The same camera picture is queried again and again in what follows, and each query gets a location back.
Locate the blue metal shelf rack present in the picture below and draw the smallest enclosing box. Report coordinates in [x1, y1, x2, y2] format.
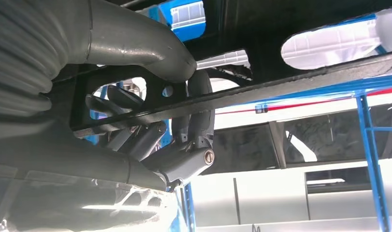
[87, 72, 392, 232]

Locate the red barrier belt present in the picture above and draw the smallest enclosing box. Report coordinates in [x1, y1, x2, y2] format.
[215, 85, 392, 115]

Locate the white car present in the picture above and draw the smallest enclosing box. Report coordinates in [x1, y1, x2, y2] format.
[195, 93, 392, 175]

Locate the black curved trim piece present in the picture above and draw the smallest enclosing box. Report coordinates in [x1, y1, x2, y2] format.
[206, 65, 253, 85]

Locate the white plastic bin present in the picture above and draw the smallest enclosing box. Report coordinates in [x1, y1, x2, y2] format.
[280, 8, 392, 71]
[195, 49, 251, 71]
[169, 0, 206, 31]

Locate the blue plastic bin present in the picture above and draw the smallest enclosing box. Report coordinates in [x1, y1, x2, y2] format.
[144, 0, 206, 43]

